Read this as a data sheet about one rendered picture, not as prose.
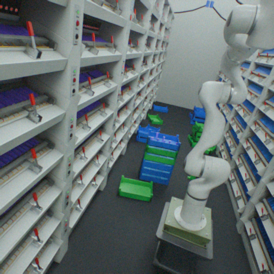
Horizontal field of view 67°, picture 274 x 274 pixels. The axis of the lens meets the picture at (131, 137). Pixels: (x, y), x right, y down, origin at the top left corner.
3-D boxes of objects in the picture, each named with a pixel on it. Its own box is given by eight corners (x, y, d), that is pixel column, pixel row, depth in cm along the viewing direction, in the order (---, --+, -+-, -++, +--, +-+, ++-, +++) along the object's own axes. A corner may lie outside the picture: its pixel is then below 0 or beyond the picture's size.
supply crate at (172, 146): (176, 141, 211) (179, 134, 208) (178, 151, 193) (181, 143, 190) (147, 135, 212) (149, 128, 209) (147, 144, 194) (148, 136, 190)
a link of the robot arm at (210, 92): (215, 183, 104) (182, 176, 107) (210, 176, 116) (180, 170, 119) (238, 82, 98) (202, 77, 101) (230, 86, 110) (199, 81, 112)
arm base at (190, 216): (204, 211, 132) (211, 187, 125) (207, 234, 115) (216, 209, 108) (174, 203, 135) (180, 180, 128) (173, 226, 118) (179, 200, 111)
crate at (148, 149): (174, 148, 215) (176, 141, 211) (176, 158, 196) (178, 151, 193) (146, 142, 215) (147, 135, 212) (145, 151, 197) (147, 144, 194)
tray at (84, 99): (114, 90, 147) (121, 78, 143) (73, 114, 93) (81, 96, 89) (91, 74, 147) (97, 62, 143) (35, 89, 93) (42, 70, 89)
